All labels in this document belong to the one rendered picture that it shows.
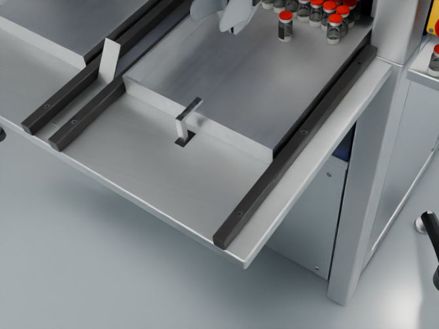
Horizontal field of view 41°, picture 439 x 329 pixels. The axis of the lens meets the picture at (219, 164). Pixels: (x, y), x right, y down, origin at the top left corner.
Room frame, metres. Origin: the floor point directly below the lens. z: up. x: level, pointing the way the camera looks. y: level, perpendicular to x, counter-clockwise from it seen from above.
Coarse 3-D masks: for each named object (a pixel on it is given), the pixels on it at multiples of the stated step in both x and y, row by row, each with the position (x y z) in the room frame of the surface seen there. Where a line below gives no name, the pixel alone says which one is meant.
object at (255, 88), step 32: (192, 32) 0.75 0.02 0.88; (224, 32) 0.74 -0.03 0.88; (256, 32) 0.74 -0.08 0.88; (320, 32) 0.72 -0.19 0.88; (352, 32) 0.71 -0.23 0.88; (160, 64) 0.69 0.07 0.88; (192, 64) 0.68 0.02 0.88; (224, 64) 0.67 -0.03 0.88; (256, 64) 0.66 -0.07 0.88; (288, 64) 0.65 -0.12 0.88; (320, 64) 0.64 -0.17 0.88; (160, 96) 0.59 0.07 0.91; (192, 96) 0.61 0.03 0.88; (224, 96) 0.60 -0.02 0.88; (256, 96) 0.59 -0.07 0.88; (288, 96) 0.59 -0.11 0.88; (320, 96) 0.56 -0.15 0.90; (224, 128) 0.52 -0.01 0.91; (256, 128) 0.53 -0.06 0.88; (288, 128) 0.50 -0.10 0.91
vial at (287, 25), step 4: (280, 20) 0.71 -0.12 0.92; (284, 20) 0.70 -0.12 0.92; (288, 20) 0.70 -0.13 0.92; (280, 24) 0.71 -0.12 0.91; (284, 24) 0.71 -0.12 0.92; (288, 24) 0.70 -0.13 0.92; (292, 24) 0.71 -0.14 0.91; (284, 28) 0.70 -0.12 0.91; (288, 28) 0.70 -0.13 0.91; (292, 28) 0.71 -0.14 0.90; (284, 32) 0.70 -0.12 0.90; (288, 32) 0.70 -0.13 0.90; (292, 32) 0.71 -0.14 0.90; (284, 36) 0.70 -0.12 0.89; (288, 36) 0.70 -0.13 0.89; (284, 40) 0.70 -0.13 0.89; (288, 40) 0.70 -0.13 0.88
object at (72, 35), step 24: (0, 0) 0.89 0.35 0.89; (24, 0) 0.90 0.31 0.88; (48, 0) 0.89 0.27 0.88; (72, 0) 0.88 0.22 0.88; (96, 0) 0.87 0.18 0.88; (120, 0) 0.86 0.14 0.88; (144, 0) 0.85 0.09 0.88; (0, 24) 0.82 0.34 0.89; (24, 24) 0.83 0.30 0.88; (48, 24) 0.82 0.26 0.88; (72, 24) 0.81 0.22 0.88; (96, 24) 0.80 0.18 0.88; (120, 24) 0.75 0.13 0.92; (48, 48) 0.74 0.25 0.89; (72, 48) 0.75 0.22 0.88; (96, 48) 0.71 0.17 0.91
